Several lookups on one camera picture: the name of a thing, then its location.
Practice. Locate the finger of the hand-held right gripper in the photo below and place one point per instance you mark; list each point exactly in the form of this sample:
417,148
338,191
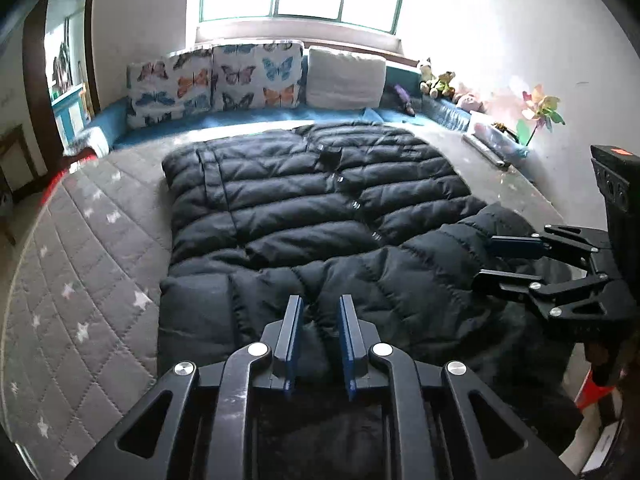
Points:
510,282
515,246

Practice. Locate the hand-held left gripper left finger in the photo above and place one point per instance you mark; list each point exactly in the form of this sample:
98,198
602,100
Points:
292,332

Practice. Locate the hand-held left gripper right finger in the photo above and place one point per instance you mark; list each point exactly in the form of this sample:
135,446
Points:
347,342

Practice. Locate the black down jacket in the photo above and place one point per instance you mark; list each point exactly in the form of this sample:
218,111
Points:
300,210

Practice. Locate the clear plastic bag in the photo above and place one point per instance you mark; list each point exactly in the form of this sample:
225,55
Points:
500,135

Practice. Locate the colourful pinwheel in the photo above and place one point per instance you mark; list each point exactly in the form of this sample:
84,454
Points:
542,110

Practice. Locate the red plastic item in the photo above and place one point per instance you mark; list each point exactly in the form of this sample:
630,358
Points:
595,392

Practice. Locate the pink pig plush toy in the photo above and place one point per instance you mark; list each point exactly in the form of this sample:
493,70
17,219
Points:
469,102

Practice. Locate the brown bear plush toy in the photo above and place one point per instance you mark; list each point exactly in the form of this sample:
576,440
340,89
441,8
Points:
442,85

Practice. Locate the purple toy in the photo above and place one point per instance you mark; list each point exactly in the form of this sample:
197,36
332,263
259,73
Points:
405,100

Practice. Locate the white cardboard box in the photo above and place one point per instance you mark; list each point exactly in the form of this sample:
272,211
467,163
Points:
602,447

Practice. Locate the white cow plush toy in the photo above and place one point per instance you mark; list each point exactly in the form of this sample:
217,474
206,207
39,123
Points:
426,72

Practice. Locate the blue padded bed surround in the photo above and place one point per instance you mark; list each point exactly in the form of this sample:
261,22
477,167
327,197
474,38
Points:
400,87

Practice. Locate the grey star quilted mattress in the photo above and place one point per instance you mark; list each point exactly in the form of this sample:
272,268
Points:
100,260

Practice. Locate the white pillow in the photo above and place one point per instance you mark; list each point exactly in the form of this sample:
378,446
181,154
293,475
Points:
345,77

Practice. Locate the butterfly print pillow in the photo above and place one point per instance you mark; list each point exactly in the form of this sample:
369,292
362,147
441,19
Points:
255,75
167,90

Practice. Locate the teal cabinet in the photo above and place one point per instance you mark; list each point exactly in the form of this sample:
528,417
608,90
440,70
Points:
70,107

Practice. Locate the dark wooden table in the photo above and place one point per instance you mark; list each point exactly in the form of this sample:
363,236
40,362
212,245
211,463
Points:
17,135

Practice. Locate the brown door frame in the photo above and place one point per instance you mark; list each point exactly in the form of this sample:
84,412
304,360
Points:
42,90

